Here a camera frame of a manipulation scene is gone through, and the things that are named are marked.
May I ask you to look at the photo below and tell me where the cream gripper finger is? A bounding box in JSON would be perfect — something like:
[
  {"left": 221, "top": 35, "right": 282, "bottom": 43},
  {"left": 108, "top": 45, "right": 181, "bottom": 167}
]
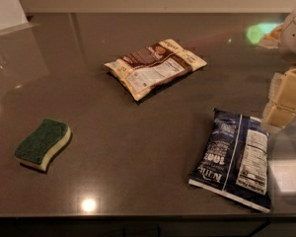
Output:
[
  {"left": 268, "top": 66, "right": 296, "bottom": 111},
  {"left": 262, "top": 102, "right": 296, "bottom": 127}
]

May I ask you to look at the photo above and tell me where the blue chip bag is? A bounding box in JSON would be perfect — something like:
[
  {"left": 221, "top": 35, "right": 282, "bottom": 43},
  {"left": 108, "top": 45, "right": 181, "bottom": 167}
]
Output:
[{"left": 188, "top": 110, "right": 271, "bottom": 212}]

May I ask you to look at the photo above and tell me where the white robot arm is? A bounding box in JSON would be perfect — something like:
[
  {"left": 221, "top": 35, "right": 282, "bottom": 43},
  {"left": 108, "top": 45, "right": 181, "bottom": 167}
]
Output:
[{"left": 261, "top": 7, "right": 296, "bottom": 133}]

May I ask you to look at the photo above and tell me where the brown chip bag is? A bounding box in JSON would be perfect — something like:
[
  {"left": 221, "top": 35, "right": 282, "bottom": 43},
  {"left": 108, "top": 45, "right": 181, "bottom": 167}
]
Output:
[{"left": 105, "top": 39, "right": 207, "bottom": 101}]

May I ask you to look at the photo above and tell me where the green yellow sponge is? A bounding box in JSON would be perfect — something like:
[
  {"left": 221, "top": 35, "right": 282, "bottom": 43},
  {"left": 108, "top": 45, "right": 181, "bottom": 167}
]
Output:
[{"left": 14, "top": 118, "right": 71, "bottom": 172}]

